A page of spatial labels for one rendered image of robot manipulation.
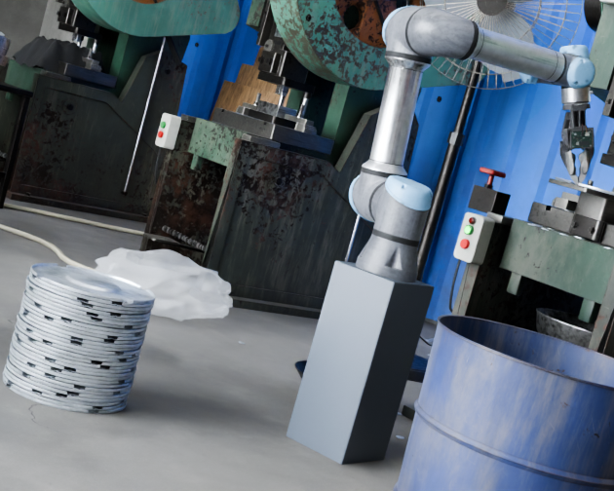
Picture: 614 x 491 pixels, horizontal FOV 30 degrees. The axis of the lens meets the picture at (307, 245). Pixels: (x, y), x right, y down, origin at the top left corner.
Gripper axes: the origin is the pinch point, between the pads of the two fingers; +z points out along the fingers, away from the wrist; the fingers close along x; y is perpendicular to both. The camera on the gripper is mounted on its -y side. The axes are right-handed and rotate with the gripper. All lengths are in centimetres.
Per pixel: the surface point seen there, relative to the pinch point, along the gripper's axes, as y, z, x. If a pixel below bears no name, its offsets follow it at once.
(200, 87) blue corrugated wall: -394, -53, -169
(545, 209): -20.3, 8.9, -6.5
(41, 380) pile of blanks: 69, 35, -128
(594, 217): -3.9, 10.6, 4.8
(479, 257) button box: -10.8, 20.7, -26.4
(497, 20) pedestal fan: -81, -51, -12
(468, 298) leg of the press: -13.7, 32.5, -29.8
